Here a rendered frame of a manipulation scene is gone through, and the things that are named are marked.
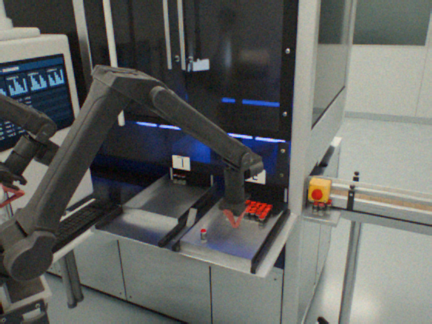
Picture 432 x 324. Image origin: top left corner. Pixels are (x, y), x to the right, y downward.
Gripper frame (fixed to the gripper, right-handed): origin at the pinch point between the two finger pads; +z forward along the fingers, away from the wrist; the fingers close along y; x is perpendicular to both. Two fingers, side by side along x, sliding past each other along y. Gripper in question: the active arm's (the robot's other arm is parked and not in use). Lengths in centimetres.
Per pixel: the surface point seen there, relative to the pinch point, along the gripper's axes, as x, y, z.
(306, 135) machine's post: -12.0, 37.8, -17.6
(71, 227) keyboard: 73, -1, 19
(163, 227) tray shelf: 32.8, 7.6, 14.5
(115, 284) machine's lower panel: 91, 34, 85
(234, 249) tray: 3.1, 5.6, 14.2
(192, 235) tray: 19.9, 6.7, 13.8
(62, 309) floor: 122, 19, 103
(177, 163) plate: 43, 37, 2
